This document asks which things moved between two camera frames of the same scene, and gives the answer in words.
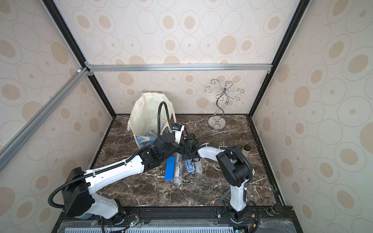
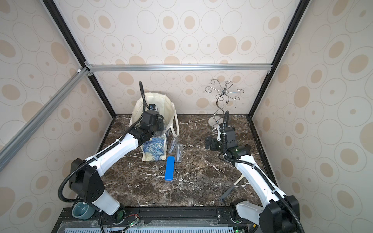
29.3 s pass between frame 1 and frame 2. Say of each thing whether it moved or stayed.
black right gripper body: moved
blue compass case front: stayed
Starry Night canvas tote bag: stayed
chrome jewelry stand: stayed
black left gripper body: moved
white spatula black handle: stayed
